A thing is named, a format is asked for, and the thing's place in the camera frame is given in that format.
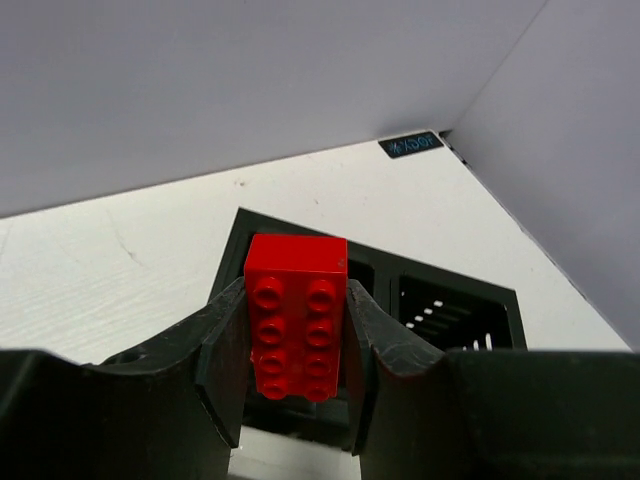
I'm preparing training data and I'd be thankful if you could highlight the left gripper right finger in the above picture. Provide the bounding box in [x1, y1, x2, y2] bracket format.
[344, 280, 639, 479]

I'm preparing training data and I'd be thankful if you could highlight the red green lego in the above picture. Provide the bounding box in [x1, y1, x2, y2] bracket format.
[243, 233, 348, 403]

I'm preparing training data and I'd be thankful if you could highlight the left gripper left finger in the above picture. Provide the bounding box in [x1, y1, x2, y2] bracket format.
[1, 280, 251, 479]

